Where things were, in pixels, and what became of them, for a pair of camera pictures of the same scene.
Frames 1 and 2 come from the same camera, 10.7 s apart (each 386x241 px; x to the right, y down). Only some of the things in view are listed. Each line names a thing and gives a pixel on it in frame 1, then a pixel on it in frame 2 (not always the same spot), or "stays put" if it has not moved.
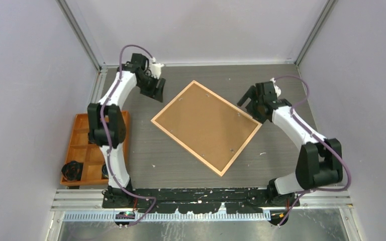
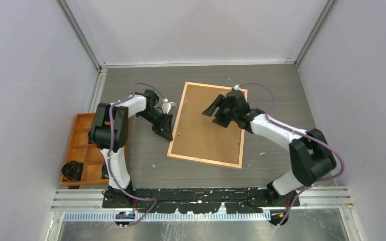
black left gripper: x=155 y=93 → x=166 y=130
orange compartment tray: x=81 y=150 stays put
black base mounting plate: x=192 y=201 stays put
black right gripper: x=253 y=94 → x=220 y=120
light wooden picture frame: x=203 y=159 → x=176 y=124
